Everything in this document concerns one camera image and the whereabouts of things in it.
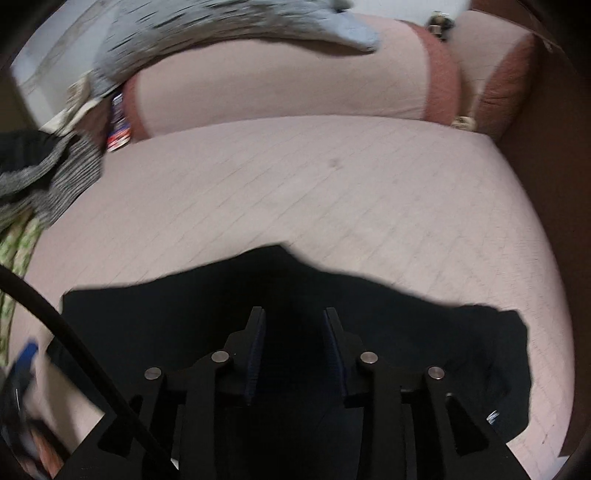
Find pink quilted bed mattress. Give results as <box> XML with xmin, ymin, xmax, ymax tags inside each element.
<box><xmin>9</xmin><ymin>115</ymin><xmax>575</xmax><ymax>467</ymax></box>

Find colourful printed packet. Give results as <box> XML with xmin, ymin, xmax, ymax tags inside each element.
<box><xmin>106</xmin><ymin>92</ymin><xmax>134</xmax><ymax>153</ymax></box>

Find black pants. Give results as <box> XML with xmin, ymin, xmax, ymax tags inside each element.
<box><xmin>61</xmin><ymin>244</ymin><xmax>533</xmax><ymax>441</ymax></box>

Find grey speckled blanket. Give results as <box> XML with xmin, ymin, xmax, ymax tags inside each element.
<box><xmin>90</xmin><ymin>0</ymin><xmax>383</xmax><ymax>100</ymax></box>

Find black cable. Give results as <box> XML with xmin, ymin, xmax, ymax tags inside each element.
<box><xmin>0</xmin><ymin>265</ymin><xmax>178</xmax><ymax>480</ymax></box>

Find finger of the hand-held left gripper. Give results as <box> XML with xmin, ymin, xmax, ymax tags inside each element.
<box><xmin>8</xmin><ymin>339</ymin><xmax>41</xmax><ymax>386</ymax></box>

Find cream lace cloth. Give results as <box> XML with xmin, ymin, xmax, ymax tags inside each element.
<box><xmin>39</xmin><ymin>71</ymin><xmax>105</xmax><ymax>136</ymax></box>

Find small dark metal object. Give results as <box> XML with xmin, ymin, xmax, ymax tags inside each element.
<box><xmin>426</xmin><ymin>10</ymin><xmax>455</xmax><ymax>41</ymax></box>

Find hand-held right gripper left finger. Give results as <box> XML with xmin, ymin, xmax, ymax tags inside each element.
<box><xmin>65</xmin><ymin>306</ymin><xmax>267</xmax><ymax>480</ymax></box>

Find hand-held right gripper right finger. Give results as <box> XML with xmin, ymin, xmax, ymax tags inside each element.
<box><xmin>323</xmin><ymin>307</ymin><xmax>532</xmax><ymax>480</ymax></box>

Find large pink brown-edged pillow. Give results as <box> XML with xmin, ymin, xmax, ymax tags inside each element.
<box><xmin>124</xmin><ymin>13</ymin><xmax>461</xmax><ymax>141</ymax></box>

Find small pink brown-edged pillow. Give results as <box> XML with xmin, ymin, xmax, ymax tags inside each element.
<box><xmin>450</xmin><ymin>10</ymin><xmax>541</xmax><ymax>141</ymax></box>

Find green patterned cloth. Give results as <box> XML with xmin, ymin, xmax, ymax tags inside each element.
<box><xmin>0</xmin><ymin>213</ymin><xmax>43</xmax><ymax>365</ymax></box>

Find grey knit garment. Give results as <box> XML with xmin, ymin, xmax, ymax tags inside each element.
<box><xmin>0</xmin><ymin>130</ymin><xmax>106</xmax><ymax>232</ymax></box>

